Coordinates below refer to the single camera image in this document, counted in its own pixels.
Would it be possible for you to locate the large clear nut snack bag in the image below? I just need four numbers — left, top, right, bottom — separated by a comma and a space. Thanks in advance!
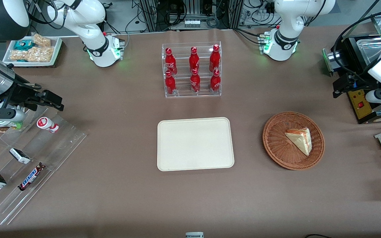
10, 46, 55, 63

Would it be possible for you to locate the white red yogurt bottle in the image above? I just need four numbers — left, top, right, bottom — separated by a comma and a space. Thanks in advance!
37, 117, 60, 133

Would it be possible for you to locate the red cola bottle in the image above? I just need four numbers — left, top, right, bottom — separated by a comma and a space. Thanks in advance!
210, 69, 221, 93
189, 47, 200, 74
165, 48, 178, 76
190, 69, 201, 93
209, 44, 221, 72
165, 71, 177, 96

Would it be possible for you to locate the clear acrylic stepped stand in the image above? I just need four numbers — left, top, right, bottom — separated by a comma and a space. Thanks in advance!
0, 106, 88, 225

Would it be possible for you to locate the clear acrylic bottle rack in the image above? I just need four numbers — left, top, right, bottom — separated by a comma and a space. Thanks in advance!
162, 42, 222, 98

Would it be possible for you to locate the white snack tray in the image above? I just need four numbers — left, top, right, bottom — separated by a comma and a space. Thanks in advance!
3, 36, 63, 67

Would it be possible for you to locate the teal snack packet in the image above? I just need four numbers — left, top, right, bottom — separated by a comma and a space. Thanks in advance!
14, 40, 34, 51

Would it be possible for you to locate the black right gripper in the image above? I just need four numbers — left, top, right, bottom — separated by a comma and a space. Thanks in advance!
3, 83, 65, 112

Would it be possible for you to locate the brown snickers bar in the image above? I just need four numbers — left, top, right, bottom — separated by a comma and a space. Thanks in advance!
18, 163, 46, 191

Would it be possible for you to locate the small clear nut snack bag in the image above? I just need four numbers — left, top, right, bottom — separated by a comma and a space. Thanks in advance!
32, 33, 51, 47

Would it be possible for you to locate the aluminium equipment frame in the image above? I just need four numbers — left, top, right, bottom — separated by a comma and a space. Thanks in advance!
139, 0, 244, 32

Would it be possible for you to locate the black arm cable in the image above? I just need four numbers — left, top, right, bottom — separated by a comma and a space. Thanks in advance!
332, 8, 381, 83

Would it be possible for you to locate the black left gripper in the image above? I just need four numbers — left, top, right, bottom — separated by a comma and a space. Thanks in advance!
333, 73, 377, 99

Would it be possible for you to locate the brown wicker basket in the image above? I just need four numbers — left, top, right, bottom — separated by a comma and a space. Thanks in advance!
262, 111, 325, 171

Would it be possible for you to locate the triangle sandwich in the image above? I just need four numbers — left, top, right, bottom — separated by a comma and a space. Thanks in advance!
284, 127, 312, 156

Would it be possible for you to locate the cream plastic tray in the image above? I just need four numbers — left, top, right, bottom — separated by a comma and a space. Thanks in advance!
157, 117, 235, 172

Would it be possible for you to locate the green white packet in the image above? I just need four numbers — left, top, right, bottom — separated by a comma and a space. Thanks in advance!
0, 120, 23, 133

